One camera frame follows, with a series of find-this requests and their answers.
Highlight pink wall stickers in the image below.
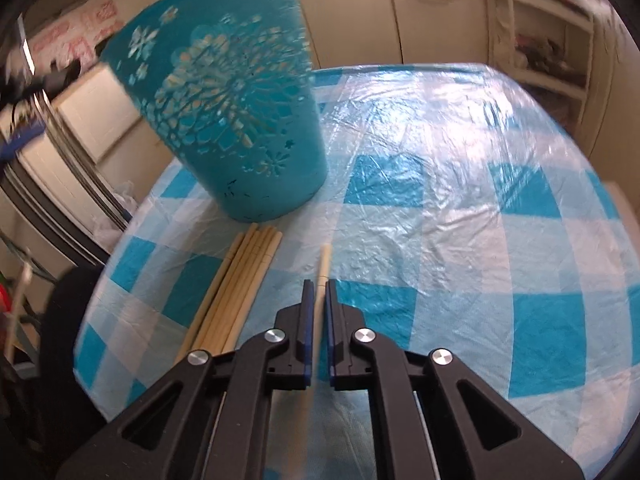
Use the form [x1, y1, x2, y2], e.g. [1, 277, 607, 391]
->
[27, 0, 123, 63]

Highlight black wok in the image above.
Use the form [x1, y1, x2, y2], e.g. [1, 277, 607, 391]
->
[40, 62, 83, 93]

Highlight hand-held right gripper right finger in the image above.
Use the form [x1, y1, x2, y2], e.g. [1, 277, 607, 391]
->
[326, 280, 586, 480]

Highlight steel refrigerator handle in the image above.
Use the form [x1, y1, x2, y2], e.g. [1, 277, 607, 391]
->
[27, 92, 128, 233]

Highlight blue white checked tablecloth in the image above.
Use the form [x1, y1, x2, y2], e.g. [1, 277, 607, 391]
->
[72, 62, 626, 480]

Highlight black chair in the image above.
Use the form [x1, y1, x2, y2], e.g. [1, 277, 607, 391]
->
[39, 264, 110, 413]

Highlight white open shelf unit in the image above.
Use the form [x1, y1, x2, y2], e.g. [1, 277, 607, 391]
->
[487, 0, 598, 133]

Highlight cream cabinet door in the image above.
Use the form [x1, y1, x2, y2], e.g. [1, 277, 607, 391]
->
[392, 0, 493, 68]
[295, 0, 403, 73]

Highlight beige wooden chopstick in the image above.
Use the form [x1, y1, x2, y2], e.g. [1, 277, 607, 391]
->
[292, 244, 333, 480]
[192, 223, 263, 353]
[175, 230, 253, 361]
[207, 226, 273, 355]
[222, 230, 284, 353]

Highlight teal perforated plastic basket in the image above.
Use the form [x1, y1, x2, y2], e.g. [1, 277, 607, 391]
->
[100, 0, 329, 223]

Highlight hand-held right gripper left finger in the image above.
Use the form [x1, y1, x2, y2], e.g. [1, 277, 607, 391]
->
[55, 280, 317, 480]

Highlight white plastic bag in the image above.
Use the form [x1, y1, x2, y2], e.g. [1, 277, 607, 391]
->
[92, 180, 138, 248]

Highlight cream drawer front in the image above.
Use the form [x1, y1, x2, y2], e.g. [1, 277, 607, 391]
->
[52, 65, 153, 163]

